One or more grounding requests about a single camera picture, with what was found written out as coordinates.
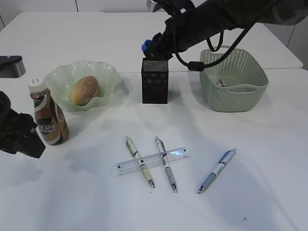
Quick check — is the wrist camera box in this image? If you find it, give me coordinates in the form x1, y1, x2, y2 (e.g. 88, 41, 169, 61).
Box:
0, 55, 26, 78
146, 0, 167, 13

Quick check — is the small paper ball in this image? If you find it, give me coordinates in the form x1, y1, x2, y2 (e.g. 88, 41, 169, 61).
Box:
216, 79, 226, 87

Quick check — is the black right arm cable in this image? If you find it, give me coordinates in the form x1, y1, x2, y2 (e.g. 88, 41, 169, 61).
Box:
163, 0, 277, 72

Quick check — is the black mesh pen holder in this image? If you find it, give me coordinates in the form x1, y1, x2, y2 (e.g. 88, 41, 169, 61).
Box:
141, 58, 169, 104

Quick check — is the cream barrel pen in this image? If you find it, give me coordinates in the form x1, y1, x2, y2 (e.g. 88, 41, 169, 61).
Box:
125, 136, 154, 188

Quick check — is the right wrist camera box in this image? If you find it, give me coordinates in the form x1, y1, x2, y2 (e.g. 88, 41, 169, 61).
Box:
146, 0, 167, 13

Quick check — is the clear plastic ruler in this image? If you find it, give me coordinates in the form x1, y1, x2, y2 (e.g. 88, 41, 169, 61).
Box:
112, 147, 190, 176

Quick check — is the grey grip white pen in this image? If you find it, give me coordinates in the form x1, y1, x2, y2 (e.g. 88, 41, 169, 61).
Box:
154, 136, 177, 193

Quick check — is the blue pencil sharpener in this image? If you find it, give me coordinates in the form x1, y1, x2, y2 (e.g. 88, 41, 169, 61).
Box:
141, 39, 152, 56

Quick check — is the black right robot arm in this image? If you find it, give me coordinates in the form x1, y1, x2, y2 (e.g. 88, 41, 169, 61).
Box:
142, 0, 308, 60

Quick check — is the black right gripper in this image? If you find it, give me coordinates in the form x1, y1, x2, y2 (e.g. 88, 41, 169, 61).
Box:
149, 0, 231, 60

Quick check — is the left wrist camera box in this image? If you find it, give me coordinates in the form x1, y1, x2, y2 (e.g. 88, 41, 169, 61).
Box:
0, 55, 26, 78

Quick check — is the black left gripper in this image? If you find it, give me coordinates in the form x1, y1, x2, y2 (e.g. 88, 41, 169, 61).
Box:
0, 92, 46, 158

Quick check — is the green wavy glass plate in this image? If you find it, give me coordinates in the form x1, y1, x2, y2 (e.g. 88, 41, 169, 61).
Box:
45, 60, 122, 112

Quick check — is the brown Nescafe coffee bottle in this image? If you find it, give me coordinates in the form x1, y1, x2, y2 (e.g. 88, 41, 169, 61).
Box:
27, 77, 69, 145

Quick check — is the blue white pen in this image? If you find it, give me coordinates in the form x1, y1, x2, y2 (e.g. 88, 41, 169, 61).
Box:
197, 148, 237, 194

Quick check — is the sugared bread bun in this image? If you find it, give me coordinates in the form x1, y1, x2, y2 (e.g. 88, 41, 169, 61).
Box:
70, 76, 100, 106

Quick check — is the green woven plastic basket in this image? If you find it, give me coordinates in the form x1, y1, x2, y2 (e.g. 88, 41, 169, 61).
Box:
200, 49, 269, 113

